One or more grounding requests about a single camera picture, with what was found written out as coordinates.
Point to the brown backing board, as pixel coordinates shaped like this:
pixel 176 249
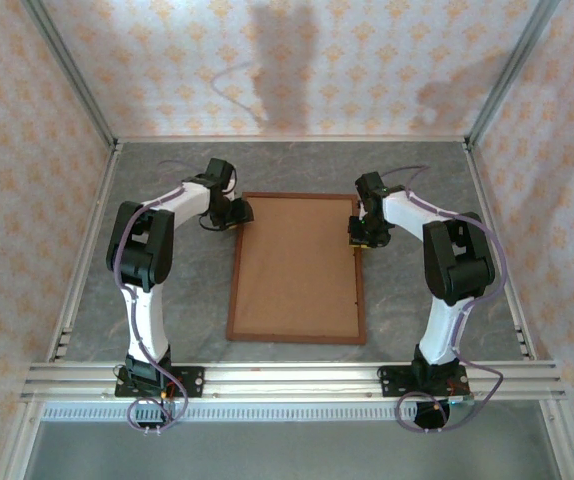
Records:
pixel 297 270

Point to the brown wooden picture frame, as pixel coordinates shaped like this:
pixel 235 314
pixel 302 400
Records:
pixel 292 340

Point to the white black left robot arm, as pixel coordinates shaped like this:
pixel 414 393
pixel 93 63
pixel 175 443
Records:
pixel 142 250

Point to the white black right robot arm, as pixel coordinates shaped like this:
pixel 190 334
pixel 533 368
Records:
pixel 459 265

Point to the aluminium cross bar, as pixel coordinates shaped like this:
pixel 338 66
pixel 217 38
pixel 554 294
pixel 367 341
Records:
pixel 292 139

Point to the small green circuit board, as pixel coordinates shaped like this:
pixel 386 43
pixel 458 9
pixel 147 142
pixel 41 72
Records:
pixel 462 400

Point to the grey metal panel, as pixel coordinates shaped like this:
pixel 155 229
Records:
pixel 292 450

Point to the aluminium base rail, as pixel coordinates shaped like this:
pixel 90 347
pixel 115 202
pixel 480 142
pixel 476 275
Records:
pixel 292 380

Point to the aluminium side rail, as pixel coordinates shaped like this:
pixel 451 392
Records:
pixel 87 250
pixel 515 310

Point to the aluminium frame post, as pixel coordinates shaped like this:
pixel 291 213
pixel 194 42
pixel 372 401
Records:
pixel 17 445
pixel 564 445
pixel 73 75
pixel 509 75

